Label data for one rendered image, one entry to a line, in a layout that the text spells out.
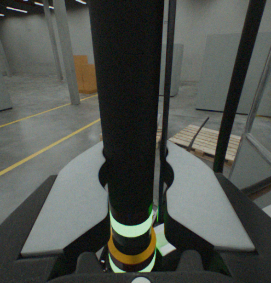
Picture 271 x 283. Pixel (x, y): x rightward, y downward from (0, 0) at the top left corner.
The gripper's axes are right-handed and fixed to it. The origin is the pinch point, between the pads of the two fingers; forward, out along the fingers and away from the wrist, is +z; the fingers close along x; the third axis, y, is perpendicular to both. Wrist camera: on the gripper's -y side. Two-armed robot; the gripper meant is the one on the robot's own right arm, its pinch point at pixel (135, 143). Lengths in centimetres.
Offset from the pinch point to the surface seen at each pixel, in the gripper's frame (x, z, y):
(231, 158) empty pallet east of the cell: 151, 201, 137
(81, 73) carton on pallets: -228, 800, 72
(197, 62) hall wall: 412, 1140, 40
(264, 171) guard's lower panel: 85, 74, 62
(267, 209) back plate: 34.2, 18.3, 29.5
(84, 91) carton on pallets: -219, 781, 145
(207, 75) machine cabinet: 216, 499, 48
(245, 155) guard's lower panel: 89, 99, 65
